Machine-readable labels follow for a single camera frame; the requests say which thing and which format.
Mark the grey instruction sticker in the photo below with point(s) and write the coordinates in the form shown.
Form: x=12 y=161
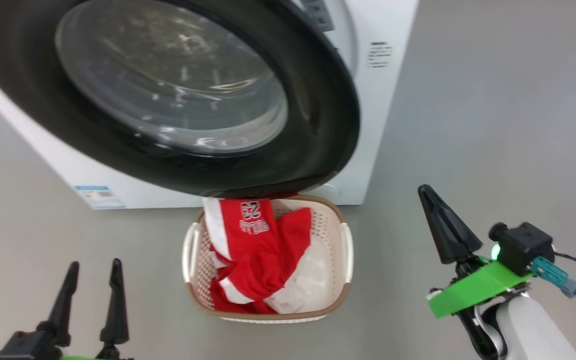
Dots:
x=318 y=14

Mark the round black glass washer door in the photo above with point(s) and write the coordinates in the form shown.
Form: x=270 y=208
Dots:
x=318 y=130

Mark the blue energy label sticker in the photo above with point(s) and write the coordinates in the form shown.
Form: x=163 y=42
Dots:
x=99 y=197

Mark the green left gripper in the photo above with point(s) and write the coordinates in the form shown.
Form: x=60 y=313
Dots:
x=108 y=355

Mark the red and white jersey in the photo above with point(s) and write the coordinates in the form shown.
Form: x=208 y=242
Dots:
x=253 y=250

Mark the cream laundry basket brown rim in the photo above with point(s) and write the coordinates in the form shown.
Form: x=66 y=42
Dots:
x=338 y=260

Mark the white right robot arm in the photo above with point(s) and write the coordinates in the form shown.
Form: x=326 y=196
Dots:
x=533 y=330

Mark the white mesh cloth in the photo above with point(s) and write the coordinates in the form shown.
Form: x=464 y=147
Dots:
x=303 y=280

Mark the round white filter cover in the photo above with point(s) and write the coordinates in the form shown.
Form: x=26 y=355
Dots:
x=329 y=192

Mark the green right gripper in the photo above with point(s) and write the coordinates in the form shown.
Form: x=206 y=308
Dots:
x=473 y=287

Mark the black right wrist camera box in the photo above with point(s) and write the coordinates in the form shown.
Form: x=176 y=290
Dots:
x=525 y=247

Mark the white front-load washing machine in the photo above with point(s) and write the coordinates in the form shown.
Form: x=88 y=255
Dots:
x=383 y=125

